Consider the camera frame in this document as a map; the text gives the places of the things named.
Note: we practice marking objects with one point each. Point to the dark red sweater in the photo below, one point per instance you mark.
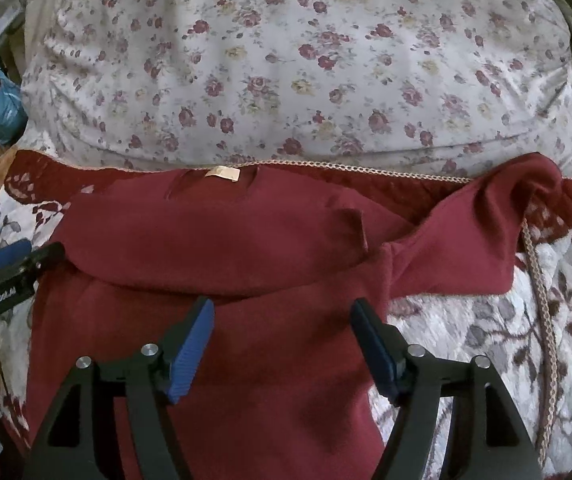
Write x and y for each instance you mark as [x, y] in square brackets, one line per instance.
[266, 260]

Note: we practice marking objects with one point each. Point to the floral white pillow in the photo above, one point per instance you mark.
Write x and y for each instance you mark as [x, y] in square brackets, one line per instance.
[291, 70]

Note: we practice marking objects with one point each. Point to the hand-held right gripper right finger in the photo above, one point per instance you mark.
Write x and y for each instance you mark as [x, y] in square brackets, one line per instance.
[373, 355]

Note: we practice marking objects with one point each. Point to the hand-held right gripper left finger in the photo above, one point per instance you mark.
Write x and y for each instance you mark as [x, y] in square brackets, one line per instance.
[193, 350]

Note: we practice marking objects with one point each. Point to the red and white quilted bedspread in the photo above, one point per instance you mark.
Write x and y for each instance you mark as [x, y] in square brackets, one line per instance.
[491, 330]

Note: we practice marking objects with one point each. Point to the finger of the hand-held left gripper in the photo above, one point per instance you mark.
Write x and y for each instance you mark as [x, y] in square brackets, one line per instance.
[11, 252]
[43, 258]

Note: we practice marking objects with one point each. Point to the blue plastic bag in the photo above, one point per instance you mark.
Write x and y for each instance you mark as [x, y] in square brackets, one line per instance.
[3, 105]

